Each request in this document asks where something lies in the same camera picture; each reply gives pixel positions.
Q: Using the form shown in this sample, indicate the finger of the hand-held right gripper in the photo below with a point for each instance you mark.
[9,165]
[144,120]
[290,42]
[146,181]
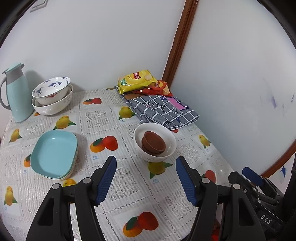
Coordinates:
[252,176]
[241,178]

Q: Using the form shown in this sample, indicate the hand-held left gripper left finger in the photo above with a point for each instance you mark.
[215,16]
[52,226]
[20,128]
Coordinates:
[106,183]

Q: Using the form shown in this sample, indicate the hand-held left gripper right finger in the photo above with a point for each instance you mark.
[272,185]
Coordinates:
[187,183]

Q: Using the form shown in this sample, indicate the green square plate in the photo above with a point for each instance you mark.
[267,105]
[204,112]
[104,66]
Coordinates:
[73,167]

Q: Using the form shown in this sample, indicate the white patterned bowl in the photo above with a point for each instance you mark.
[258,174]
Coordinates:
[170,139]

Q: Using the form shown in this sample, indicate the small brown bowl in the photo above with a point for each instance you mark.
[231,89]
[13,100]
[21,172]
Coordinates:
[153,141]

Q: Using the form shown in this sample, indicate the light blue rectangular dish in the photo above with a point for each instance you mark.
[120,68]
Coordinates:
[53,153]

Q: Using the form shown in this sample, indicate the fruit print tablecloth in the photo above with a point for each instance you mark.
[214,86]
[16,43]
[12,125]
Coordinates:
[129,185]

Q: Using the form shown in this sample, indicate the brown wooden baseboard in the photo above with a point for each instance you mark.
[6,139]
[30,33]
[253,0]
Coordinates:
[277,165]

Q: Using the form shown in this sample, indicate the grey checked cloth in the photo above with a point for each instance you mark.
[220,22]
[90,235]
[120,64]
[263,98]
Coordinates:
[161,111]

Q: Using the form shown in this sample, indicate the large white bowl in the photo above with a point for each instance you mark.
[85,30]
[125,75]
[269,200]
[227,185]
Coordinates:
[53,109]

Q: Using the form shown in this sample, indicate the red chip bag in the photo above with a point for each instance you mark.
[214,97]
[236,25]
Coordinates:
[161,88]

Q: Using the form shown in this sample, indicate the yellow chip bag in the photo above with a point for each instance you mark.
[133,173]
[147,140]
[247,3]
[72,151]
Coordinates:
[136,80]

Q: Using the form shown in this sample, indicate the blue and red painted bowl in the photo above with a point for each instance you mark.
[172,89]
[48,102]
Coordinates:
[50,87]

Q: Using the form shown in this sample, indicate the light blue thermos jug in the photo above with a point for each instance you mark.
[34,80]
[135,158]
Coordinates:
[18,97]

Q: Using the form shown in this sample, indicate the brown wooden corner trim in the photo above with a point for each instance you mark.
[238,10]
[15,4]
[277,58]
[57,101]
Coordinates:
[180,41]

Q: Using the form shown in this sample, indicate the white wall switch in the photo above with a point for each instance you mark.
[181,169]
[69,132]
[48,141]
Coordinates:
[39,4]

